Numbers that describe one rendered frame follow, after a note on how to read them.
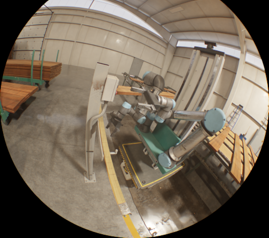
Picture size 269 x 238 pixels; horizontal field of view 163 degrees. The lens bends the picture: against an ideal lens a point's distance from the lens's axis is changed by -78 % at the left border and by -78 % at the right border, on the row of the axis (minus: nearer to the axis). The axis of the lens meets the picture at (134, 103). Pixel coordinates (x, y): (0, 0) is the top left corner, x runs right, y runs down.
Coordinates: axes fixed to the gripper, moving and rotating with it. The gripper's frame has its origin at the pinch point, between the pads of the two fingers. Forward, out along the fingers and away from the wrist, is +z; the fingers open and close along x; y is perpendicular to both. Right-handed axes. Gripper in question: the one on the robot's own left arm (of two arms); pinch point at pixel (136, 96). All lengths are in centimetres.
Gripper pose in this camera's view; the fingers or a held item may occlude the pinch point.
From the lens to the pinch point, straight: 53.0
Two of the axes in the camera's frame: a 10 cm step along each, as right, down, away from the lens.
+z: -8.7, -1.3, -4.7
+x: 2.4, 7.2, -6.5
